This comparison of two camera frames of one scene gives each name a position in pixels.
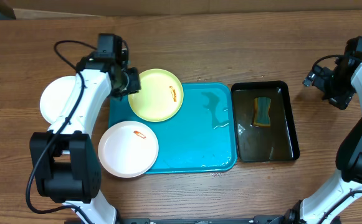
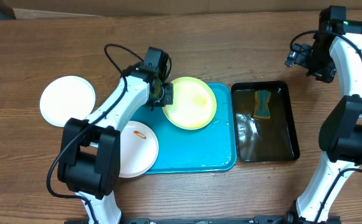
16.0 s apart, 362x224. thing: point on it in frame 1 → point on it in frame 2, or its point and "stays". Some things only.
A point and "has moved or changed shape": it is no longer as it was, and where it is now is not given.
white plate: x=55 y=96 stays
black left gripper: x=134 y=73 → x=169 y=99
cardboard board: x=24 y=9 stays
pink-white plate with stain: x=128 y=149 stays
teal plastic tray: x=200 y=137 stays
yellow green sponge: x=261 y=114 has moved or changed shape
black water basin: x=277 y=142 stays
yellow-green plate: x=161 y=98 has moved or changed shape
